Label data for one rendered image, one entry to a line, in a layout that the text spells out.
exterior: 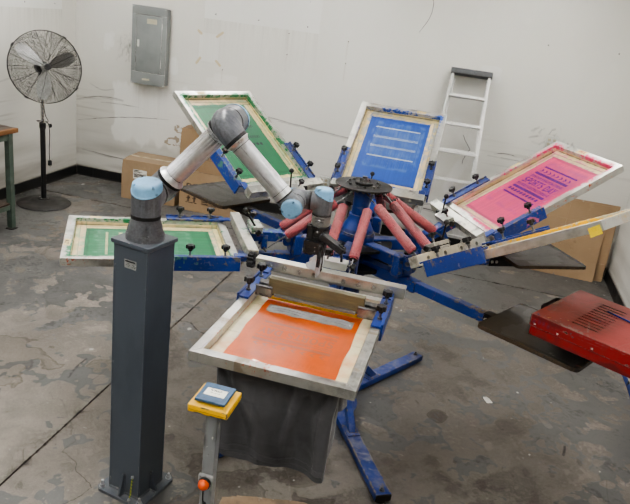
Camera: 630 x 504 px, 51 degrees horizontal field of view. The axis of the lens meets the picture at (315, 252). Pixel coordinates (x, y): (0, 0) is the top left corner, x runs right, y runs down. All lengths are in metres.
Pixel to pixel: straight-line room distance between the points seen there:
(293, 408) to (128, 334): 0.79
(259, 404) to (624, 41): 5.11
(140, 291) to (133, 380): 0.41
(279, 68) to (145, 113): 1.60
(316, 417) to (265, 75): 5.01
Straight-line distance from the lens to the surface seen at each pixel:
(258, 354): 2.39
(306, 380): 2.21
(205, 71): 7.20
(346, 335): 2.60
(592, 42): 6.64
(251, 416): 2.47
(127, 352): 2.84
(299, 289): 2.74
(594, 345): 2.70
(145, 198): 2.58
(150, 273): 2.65
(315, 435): 2.44
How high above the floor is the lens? 2.13
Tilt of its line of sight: 20 degrees down
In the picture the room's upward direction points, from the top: 8 degrees clockwise
